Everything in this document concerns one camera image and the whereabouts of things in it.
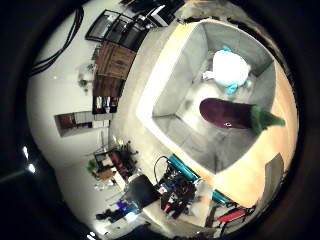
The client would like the black framed glass partition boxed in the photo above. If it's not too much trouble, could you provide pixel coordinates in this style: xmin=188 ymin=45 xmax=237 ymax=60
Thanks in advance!
xmin=85 ymin=9 xmax=149 ymax=52

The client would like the wall shelf with items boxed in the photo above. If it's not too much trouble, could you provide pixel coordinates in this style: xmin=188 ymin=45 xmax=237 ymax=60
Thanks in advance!
xmin=54 ymin=110 xmax=112 ymax=138

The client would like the gray fabric container box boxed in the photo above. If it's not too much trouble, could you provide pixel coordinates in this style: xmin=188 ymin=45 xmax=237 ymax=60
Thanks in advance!
xmin=135 ymin=19 xmax=278 ymax=175

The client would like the blue metal table rail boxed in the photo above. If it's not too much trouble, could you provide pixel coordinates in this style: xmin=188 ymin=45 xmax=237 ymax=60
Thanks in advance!
xmin=211 ymin=189 xmax=232 ymax=205
xmin=167 ymin=154 xmax=202 ymax=182

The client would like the white and teal plush toy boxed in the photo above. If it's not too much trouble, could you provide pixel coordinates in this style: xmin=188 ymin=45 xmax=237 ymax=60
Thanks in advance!
xmin=202 ymin=45 xmax=253 ymax=96

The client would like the purple eggplant plush toy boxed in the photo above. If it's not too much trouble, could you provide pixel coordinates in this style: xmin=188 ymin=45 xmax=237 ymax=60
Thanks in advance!
xmin=198 ymin=97 xmax=287 ymax=135

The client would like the black cable bundle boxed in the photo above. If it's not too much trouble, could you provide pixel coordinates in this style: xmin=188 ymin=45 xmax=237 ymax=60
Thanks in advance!
xmin=29 ymin=5 xmax=85 ymax=78

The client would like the brown wooden cabinet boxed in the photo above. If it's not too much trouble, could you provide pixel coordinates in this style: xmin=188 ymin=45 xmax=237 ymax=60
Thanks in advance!
xmin=92 ymin=42 xmax=137 ymax=98

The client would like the red and black cart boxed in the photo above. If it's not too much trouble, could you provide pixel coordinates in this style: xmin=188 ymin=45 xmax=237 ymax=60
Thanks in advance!
xmin=213 ymin=205 xmax=257 ymax=231

